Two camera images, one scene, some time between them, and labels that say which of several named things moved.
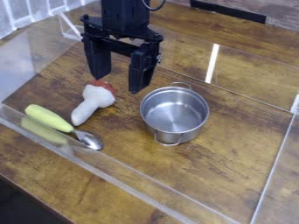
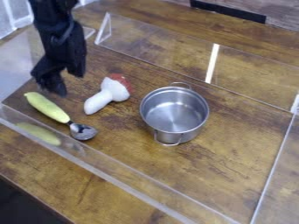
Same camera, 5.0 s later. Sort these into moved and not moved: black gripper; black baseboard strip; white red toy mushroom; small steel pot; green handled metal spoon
Moved: green handled metal spoon; black gripper; white red toy mushroom
Not moved: small steel pot; black baseboard strip
